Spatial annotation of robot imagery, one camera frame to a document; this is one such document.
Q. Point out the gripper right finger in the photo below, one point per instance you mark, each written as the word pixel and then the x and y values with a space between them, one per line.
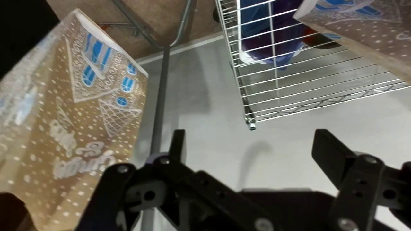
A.
pixel 359 189

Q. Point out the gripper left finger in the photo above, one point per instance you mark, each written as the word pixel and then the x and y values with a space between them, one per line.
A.
pixel 199 189

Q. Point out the stand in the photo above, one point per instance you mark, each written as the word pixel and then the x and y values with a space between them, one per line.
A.
pixel 160 102

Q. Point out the brown gingerbread print box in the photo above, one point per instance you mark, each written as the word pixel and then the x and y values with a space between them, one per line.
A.
pixel 369 35
pixel 74 122

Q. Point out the blue cloth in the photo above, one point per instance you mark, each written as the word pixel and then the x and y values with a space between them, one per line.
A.
pixel 257 29

